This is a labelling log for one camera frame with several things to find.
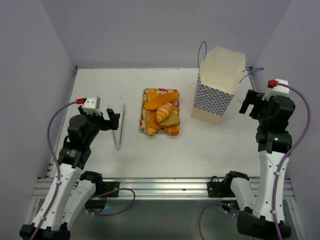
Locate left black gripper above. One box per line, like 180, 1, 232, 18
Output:
78, 105, 119, 146

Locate metal serving tongs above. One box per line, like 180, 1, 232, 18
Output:
108, 101, 126, 150

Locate blue checkered paper bag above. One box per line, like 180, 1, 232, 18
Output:
190, 40, 265, 127

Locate fake croissant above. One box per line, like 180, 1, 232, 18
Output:
156, 103, 172, 123

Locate fake bread slice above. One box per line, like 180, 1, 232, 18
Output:
159, 112, 180, 128

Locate twisted fake bread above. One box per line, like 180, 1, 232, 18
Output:
163, 103, 180, 136

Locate long fake baguette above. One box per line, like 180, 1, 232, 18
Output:
145, 88, 161, 136

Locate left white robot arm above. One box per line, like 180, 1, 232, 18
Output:
19, 106, 121, 240

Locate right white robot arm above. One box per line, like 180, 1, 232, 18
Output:
222, 90, 296, 240

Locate floral rectangular tray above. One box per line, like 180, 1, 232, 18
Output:
139, 87, 180, 136

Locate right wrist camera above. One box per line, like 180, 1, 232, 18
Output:
262, 78, 290, 101

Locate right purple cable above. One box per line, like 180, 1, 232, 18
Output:
198, 83, 312, 240

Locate purple cable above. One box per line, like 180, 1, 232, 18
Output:
24, 97, 136, 240
198, 83, 312, 240

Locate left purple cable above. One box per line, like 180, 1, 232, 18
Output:
24, 97, 136, 240

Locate left black base bracket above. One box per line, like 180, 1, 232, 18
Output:
100, 181, 120, 198

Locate black base bracket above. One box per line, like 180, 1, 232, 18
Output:
207, 173, 235, 198
100, 181, 120, 198

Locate right black base bracket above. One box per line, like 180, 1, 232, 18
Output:
207, 173, 235, 198

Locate aluminium mounting rail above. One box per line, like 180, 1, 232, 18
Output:
31, 178, 295, 201

